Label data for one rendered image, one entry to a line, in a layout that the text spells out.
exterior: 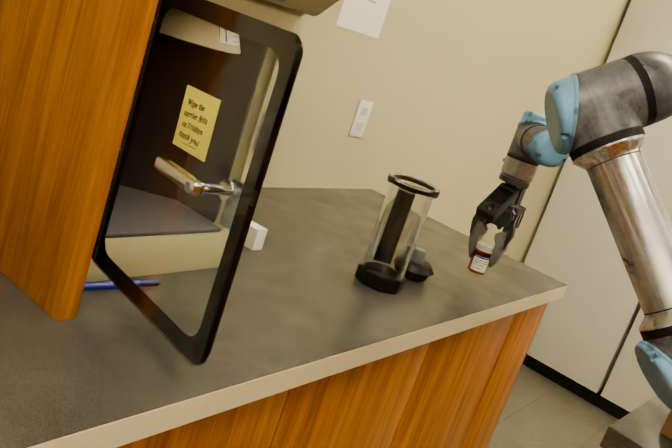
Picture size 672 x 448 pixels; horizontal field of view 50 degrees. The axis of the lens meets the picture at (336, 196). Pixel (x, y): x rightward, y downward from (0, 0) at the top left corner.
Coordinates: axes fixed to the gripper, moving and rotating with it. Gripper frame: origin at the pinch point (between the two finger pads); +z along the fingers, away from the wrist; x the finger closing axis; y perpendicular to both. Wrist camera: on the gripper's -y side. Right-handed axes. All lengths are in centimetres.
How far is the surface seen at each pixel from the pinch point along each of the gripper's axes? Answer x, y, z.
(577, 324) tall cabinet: 13, 218, 66
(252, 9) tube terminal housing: 23, -73, -38
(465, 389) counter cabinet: -7.1, 4.3, 32.7
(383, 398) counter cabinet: -5.2, -38.3, 23.9
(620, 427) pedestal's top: -44, -34, 7
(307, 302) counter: 7, -56, 7
